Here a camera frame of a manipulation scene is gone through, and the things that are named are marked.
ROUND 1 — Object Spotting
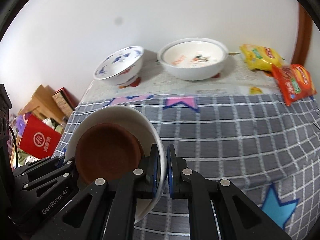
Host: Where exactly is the brown small dish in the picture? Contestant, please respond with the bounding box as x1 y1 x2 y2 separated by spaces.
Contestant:
75 123 144 184

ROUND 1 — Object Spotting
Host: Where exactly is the red paper bag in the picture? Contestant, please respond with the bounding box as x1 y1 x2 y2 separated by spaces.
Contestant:
19 115 61 159

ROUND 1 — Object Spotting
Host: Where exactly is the grey checked tablecloth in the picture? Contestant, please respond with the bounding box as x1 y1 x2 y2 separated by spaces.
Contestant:
55 94 319 239

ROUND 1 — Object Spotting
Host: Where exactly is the cardboard box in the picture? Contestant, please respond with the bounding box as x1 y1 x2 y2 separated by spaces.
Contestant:
18 85 66 125

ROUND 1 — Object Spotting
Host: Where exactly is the patterned box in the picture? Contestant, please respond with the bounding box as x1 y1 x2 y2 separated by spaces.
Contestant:
52 87 79 118

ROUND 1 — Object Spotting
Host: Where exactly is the blue white patterned bowl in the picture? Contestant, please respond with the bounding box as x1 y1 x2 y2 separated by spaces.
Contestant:
93 46 144 87

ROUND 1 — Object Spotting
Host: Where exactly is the red chips bag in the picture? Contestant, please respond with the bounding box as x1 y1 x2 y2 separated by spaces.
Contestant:
272 64 317 106

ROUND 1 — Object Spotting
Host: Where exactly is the large white bowl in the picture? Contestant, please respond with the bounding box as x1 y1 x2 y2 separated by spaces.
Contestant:
157 37 229 81

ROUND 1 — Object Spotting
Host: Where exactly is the yellow chips bag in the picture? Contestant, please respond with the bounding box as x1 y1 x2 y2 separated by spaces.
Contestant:
240 44 283 72

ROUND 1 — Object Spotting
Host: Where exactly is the white floral inner bowl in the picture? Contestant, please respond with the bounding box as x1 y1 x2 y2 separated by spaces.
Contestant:
162 41 225 68

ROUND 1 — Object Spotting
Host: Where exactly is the brown wooden door frame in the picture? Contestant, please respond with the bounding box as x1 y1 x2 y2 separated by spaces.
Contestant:
291 4 313 65

